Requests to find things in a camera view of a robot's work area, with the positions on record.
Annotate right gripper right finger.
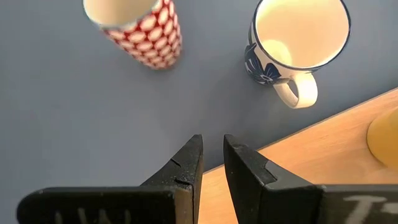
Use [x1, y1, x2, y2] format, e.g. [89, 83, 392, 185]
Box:
[223, 134, 398, 224]

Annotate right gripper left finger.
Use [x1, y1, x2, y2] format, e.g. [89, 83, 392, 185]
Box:
[17, 134, 204, 224]

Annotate yellow mug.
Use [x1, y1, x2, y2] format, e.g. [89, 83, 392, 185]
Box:
[366, 107, 398, 169]

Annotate red white lattice mug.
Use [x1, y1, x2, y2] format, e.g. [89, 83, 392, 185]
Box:
[82, 0, 183, 70]

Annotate white mug blue flowers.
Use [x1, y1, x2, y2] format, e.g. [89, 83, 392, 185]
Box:
[244, 0, 352, 110]

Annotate blue-grey table mat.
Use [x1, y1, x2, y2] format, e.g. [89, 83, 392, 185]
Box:
[0, 0, 398, 224]

